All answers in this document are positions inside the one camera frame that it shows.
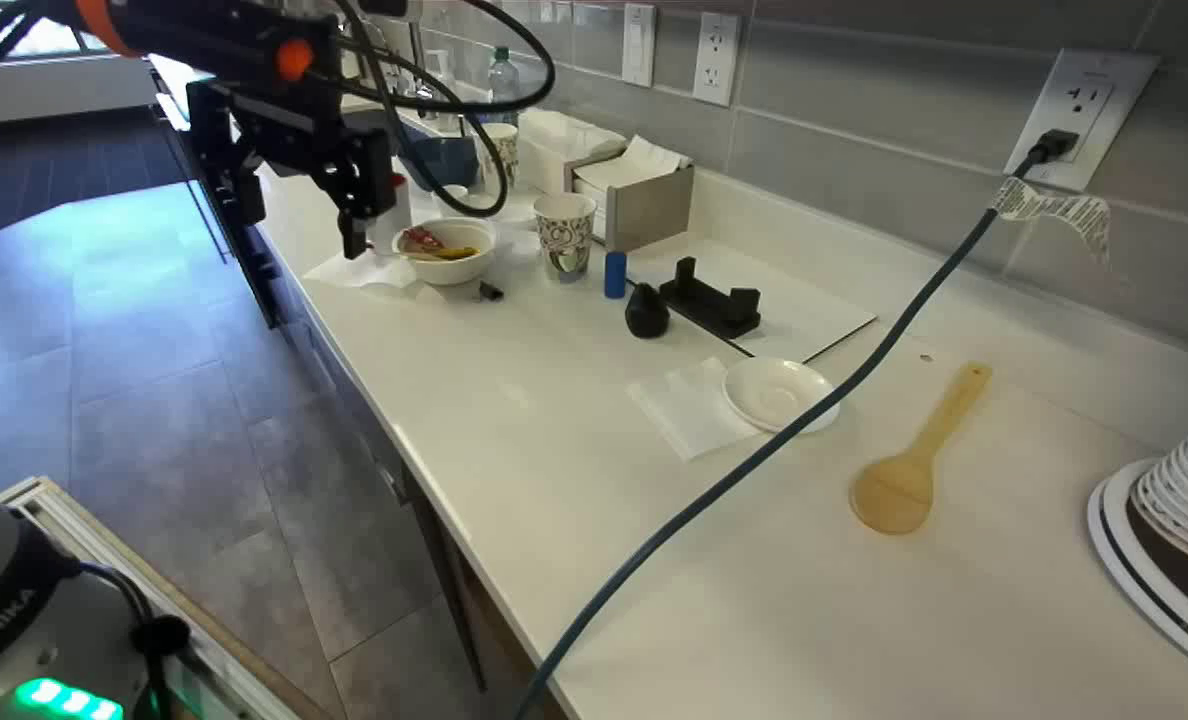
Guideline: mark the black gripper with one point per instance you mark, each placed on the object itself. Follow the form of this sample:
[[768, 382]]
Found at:
[[346, 163]]

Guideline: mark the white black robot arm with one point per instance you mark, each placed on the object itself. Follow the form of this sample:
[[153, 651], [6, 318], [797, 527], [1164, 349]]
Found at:
[[206, 35]]

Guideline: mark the black robot base green light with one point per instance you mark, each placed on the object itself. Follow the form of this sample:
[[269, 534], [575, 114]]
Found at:
[[6, 625]]

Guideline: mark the small white plate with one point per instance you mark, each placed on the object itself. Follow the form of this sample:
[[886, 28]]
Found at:
[[779, 392]]

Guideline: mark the white plate stack dark rim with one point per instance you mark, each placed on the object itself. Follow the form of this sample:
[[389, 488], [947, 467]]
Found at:
[[1154, 586]]

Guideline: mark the large white paper napkin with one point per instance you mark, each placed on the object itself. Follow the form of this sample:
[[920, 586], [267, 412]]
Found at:
[[353, 272]]

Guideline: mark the yellow red food pieces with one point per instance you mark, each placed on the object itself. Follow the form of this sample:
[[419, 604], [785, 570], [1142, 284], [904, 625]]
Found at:
[[435, 245]]

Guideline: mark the dark blue bowl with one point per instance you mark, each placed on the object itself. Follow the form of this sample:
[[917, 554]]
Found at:
[[437, 155]]

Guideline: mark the small black knob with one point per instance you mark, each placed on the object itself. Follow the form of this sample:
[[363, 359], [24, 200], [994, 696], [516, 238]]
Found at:
[[491, 291]]

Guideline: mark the clear bottle green cap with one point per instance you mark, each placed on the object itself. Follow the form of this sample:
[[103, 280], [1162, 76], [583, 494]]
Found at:
[[503, 76]]

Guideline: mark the white paper towel stack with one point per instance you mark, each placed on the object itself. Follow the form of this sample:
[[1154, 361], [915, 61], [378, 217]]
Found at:
[[558, 144]]

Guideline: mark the small blue cylinder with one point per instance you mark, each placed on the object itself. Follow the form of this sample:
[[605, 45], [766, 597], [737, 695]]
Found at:
[[615, 272]]

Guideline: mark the metal napkin holder with napkins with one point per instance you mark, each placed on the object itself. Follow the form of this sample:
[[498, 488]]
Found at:
[[647, 200]]

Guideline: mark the small black round bottle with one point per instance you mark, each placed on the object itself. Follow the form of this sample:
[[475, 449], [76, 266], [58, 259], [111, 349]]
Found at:
[[647, 312]]

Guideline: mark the dark grey floor mat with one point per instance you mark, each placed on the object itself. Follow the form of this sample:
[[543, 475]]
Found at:
[[46, 174]]

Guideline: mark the white ledge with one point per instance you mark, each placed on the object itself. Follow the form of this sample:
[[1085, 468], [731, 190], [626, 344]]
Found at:
[[46, 88]]

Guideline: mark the black plastic holder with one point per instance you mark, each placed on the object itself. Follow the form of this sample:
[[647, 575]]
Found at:
[[713, 306]]

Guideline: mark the small white paper napkin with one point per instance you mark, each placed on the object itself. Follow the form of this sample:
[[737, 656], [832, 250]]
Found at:
[[685, 407]]

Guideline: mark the brown wooden cabinet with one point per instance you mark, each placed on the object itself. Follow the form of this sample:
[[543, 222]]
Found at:
[[485, 652]]

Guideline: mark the thin dark stick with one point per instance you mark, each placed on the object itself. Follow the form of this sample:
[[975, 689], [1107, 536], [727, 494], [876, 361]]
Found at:
[[842, 336]]

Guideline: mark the wooden spoon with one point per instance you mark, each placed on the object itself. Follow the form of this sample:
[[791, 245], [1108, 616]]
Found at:
[[898, 488]]

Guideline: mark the black power plug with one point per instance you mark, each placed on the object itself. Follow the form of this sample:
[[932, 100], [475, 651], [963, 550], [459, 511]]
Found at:
[[1051, 144]]

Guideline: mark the white wall outlet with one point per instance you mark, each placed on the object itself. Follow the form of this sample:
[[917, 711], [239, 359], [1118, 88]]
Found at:
[[713, 58], [1096, 84]]

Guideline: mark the white metal frame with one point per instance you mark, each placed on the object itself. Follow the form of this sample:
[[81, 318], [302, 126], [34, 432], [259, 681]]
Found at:
[[206, 642]]

